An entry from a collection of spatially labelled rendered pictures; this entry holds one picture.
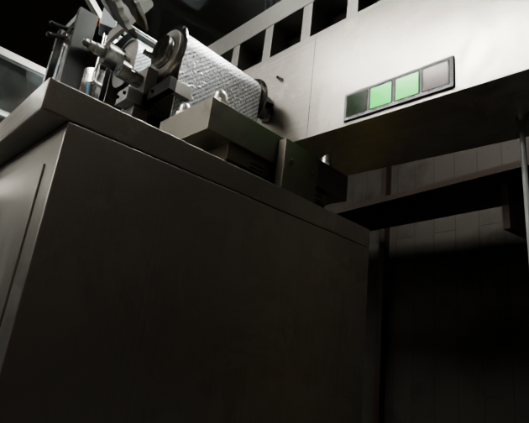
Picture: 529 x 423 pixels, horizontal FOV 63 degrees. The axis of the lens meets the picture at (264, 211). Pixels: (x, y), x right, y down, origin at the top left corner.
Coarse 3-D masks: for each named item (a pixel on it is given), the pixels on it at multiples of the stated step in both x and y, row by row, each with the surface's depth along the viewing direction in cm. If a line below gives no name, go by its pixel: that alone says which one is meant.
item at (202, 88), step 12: (180, 72) 93; (192, 72) 95; (192, 84) 95; (204, 84) 97; (216, 84) 100; (192, 96) 94; (204, 96) 97; (228, 96) 102; (240, 108) 104; (252, 108) 107
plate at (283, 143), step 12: (288, 144) 81; (288, 156) 81; (300, 156) 84; (312, 156) 86; (276, 168) 81; (288, 168) 81; (300, 168) 83; (312, 168) 86; (276, 180) 80; (288, 180) 80; (300, 180) 83; (312, 180) 85; (300, 192) 82; (312, 192) 85
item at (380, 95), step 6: (384, 84) 93; (390, 84) 92; (372, 90) 95; (378, 90) 94; (384, 90) 93; (390, 90) 92; (372, 96) 95; (378, 96) 94; (384, 96) 93; (390, 96) 91; (372, 102) 94; (378, 102) 93; (384, 102) 92
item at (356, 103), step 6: (354, 96) 98; (360, 96) 97; (366, 96) 96; (348, 102) 99; (354, 102) 98; (360, 102) 97; (348, 108) 99; (354, 108) 97; (360, 108) 96; (348, 114) 98
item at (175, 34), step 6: (174, 30) 98; (174, 36) 97; (180, 36) 95; (180, 42) 94; (180, 48) 94; (174, 54) 95; (174, 60) 94; (168, 66) 95; (162, 72) 96; (174, 72) 96
